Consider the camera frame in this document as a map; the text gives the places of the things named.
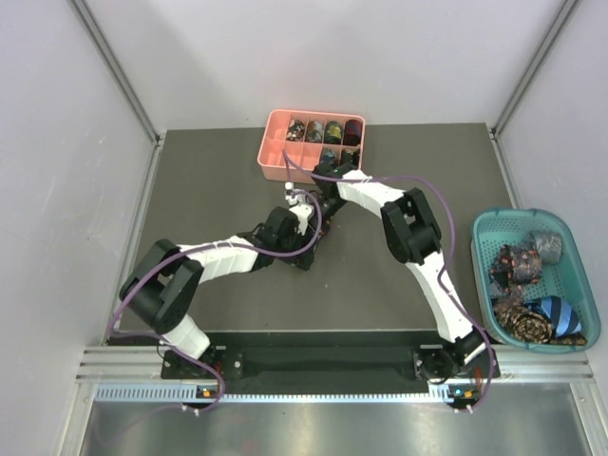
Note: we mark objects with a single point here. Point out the left aluminium frame post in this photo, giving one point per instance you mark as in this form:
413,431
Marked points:
86,17

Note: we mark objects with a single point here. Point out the maroon rolled tie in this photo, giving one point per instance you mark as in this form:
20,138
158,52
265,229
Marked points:
353,132

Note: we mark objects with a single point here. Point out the multicolour rolled tie in box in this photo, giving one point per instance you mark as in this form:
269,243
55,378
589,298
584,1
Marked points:
295,130

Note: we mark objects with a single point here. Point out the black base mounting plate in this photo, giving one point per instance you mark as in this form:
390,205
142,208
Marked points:
333,362

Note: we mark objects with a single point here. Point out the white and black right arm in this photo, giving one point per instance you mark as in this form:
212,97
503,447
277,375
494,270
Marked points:
413,237

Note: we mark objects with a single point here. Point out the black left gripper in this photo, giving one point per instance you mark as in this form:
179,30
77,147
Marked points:
300,260

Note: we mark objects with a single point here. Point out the teal perforated plastic basket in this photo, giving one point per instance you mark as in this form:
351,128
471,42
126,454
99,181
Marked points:
567,279

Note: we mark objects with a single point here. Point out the aluminium frame post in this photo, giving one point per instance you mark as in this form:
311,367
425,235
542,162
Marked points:
86,17
547,43

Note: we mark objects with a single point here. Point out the blue striped rolled tie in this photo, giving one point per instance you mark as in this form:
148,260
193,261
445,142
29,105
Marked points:
558,312

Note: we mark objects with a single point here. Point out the pink compartment organizer box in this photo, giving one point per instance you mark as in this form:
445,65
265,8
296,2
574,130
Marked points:
280,160

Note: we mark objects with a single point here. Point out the black yellow rolled tie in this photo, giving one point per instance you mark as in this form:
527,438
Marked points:
350,156

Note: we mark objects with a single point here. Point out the brown paisley rolled tie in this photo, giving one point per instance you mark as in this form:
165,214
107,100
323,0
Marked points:
527,326

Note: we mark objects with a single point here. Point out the dark orange floral rolled tie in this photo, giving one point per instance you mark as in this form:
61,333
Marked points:
513,269

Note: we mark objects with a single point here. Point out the right aluminium frame post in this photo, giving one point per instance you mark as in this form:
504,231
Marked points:
547,43

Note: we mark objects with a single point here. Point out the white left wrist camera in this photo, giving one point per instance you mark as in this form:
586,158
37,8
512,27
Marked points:
299,206

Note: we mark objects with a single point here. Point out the green yellow rolled tie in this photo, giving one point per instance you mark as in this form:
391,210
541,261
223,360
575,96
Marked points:
333,133

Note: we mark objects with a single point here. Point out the blue patterned rolled tie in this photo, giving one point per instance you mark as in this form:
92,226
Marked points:
329,157

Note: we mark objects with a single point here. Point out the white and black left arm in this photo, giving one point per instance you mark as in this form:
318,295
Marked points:
162,286

